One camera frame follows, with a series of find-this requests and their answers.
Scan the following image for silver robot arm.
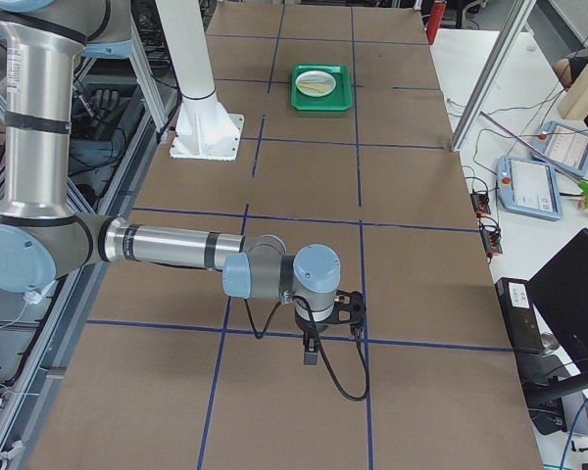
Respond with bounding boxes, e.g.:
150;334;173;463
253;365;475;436
0;1;341;364

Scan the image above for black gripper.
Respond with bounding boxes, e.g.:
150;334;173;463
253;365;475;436
295;306;332;366

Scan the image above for black laptop monitor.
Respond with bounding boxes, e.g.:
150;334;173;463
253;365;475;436
528;228;588;372

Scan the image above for yellow plastic spoon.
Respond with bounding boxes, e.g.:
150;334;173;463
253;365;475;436
297;84;332;95

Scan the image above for far blue teach pendant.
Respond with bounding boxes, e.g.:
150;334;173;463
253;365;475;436
533;120;588;177

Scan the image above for blue teach pendant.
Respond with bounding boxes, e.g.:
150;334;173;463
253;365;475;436
497;156;564;220
533;120;588;177

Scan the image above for aluminium frame post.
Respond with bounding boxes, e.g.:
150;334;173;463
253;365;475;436
450;0;536;152

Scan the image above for seated person black shirt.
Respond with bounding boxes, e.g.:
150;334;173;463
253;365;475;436
552;48;588;127

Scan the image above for pale green plastic fork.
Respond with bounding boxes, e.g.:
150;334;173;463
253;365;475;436
298;76;331;87

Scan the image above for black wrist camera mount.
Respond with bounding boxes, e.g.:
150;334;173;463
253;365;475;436
332;290;367;329

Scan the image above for green plastic tray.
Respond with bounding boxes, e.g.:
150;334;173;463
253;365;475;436
290;64;353;113

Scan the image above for red cylinder tube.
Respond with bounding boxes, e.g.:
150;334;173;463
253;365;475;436
425;0;447;45

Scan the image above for black computer box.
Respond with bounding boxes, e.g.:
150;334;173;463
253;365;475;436
495;277;545;354

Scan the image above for aluminium side frame rail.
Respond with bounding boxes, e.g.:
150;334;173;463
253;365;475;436
0;105;160;469

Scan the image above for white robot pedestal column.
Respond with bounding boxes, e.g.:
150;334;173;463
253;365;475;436
156;0;244;162

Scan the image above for metal rod stand green clip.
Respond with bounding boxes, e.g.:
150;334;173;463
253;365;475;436
478;111;588;219

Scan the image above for near blue teach pendant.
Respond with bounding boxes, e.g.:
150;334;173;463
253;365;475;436
497;156;564;220

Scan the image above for white round plate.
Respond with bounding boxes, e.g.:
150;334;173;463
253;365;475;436
295;70;337;98

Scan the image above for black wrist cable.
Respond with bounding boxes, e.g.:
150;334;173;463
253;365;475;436
243;293;371;402

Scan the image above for black orange connector box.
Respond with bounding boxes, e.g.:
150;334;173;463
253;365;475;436
470;191;491;217
479;224;503;259

